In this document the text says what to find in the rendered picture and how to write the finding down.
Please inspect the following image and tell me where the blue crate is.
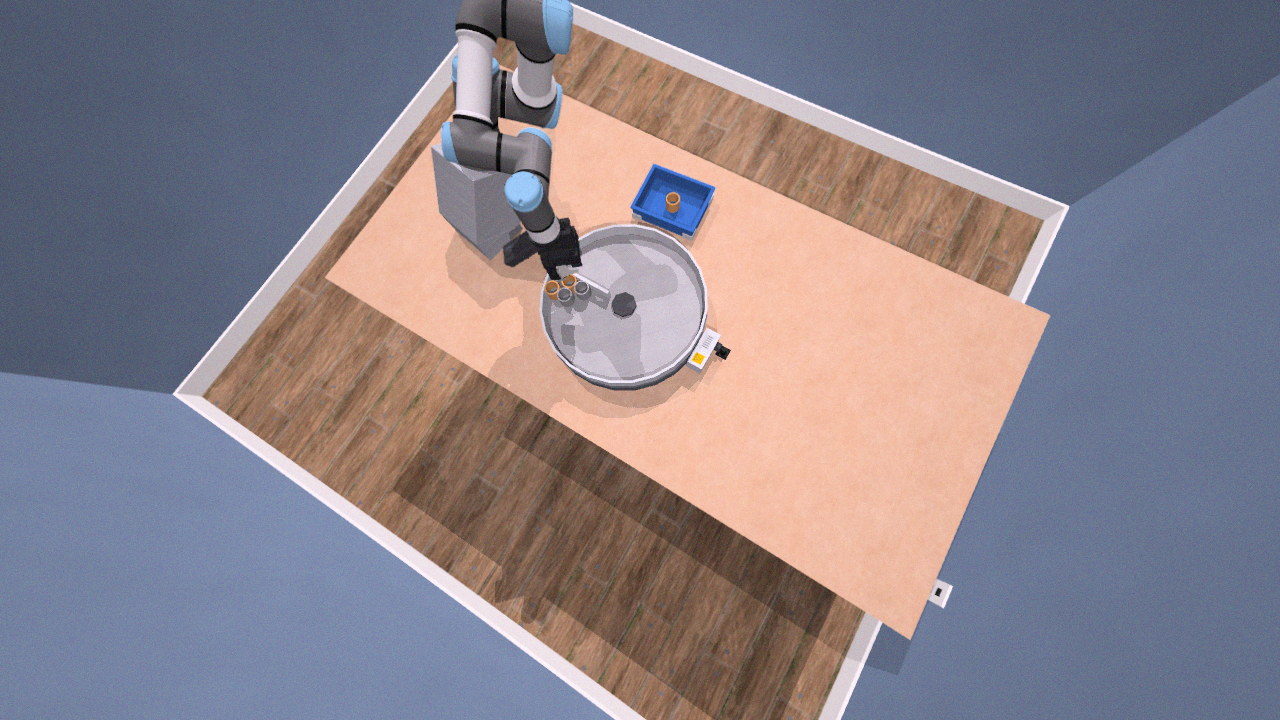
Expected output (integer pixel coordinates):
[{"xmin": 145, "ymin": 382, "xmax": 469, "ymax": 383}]
[{"xmin": 630, "ymin": 164, "xmax": 716, "ymax": 241}]

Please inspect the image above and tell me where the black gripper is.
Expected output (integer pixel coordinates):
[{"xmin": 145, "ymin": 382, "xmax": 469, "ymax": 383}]
[{"xmin": 526, "ymin": 217, "xmax": 582, "ymax": 281}]

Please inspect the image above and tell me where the grey round turntable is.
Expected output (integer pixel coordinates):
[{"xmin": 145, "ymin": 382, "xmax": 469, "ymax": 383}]
[{"xmin": 540, "ymin": 224, "xmax": 731, "ymax": 389}]

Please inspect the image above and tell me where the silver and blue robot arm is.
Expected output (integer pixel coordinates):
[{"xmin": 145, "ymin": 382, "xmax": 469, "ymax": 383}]
[{"xmin": 442, "ymin": 0, "xmax": 573, "ymax": 266}]

